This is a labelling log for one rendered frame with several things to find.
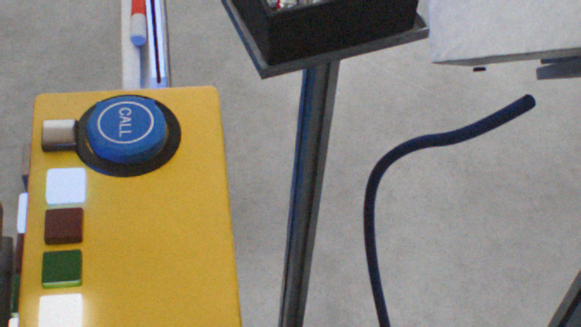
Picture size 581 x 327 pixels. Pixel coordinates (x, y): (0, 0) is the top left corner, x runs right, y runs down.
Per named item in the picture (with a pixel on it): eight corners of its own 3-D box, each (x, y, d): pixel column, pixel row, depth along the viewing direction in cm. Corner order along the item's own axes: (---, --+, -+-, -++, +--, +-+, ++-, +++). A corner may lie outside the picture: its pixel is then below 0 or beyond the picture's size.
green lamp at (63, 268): (82, 287, 41) (81, 280, 41) (42, 291, 41) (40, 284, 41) (83, 254, 42) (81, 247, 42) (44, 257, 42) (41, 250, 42)
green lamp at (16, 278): (33, 343, 44) (22, 312, 42) (21, 343, 44) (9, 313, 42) (35, 304, 46) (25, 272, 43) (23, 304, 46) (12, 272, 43)
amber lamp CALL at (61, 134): (78, 150, 46) (76, 144, 46) (41, 153, 46) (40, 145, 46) (79, 125, 47) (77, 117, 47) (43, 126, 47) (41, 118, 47)
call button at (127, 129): (168, 169, 47) (166, 147, 45) (88, 174, 46) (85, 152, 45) (165, 111, 49) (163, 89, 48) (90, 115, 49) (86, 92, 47)
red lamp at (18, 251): (35, 300, 46) (26, 268, 44) (23, 301, 46) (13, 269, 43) (38, 263, 47) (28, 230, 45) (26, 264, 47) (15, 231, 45)
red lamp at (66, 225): (84, 243, 43) (82, 236, 42) (44, 246, 43) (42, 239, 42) (84, 212, 44) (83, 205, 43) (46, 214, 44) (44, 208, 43)
